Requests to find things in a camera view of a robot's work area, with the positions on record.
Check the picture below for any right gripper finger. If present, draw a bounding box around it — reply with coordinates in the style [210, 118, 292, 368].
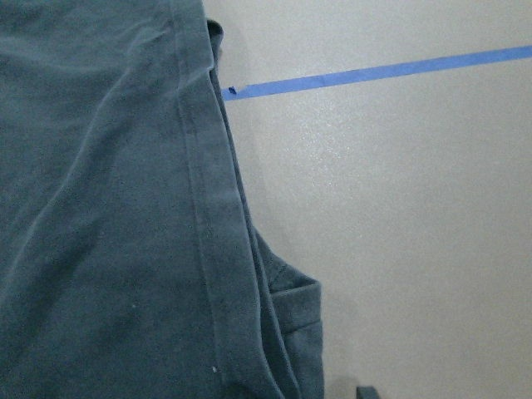
[355, 386, 378, 399]

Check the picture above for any black printed t-shirt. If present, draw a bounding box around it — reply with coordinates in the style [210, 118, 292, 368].
[1, 1, 324, 398]

